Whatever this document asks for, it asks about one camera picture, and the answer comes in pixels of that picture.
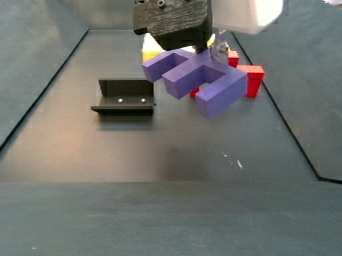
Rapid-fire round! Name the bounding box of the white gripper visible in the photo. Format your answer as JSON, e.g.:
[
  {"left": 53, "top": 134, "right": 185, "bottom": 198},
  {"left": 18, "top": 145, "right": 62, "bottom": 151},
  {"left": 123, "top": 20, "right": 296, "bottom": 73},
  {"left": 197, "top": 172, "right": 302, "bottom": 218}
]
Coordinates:
[{"left": 210, "top": 0, "right": 284, "bottom": 64}]

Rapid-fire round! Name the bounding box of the purple E-shaped block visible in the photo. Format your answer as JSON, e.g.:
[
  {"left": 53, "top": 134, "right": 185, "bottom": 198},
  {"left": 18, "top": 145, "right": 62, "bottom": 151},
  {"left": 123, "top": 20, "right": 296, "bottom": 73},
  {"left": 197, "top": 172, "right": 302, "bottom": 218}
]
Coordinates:
[{"left": 142, "top": 49, "right": 248, "bottom": 119}]

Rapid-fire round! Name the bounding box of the red E-shaped block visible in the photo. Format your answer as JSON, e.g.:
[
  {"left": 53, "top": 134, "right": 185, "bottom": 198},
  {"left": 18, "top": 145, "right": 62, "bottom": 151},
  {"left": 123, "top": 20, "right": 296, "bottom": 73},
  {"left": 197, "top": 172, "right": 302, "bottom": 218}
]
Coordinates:
[{"left": 192, "top": 51, "right": 265, "bottom": 103}]

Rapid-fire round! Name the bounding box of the black L-shaped fixture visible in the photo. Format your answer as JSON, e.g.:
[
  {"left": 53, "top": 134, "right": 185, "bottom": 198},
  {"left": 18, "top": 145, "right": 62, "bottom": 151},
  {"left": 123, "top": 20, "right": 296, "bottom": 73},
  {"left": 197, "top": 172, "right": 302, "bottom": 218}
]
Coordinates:
[{"left": 91, "top": 78, "right": 155, "bottom": 114}]

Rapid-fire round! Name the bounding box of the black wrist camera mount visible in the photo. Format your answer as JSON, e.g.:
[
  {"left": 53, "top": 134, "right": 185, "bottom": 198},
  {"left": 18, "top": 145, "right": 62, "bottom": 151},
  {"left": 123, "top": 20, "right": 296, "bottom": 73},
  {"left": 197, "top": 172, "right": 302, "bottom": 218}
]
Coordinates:
[{"left": 133, "top": 0, "right": 213, "bottom": 53}]

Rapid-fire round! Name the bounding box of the yellow slotted board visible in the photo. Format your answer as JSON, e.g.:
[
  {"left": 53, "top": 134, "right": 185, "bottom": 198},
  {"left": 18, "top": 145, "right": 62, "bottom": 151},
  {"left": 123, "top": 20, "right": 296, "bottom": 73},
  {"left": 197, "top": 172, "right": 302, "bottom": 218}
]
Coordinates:
[{"left": 142, "top": 33, "right": 216, "bottom": 62}]

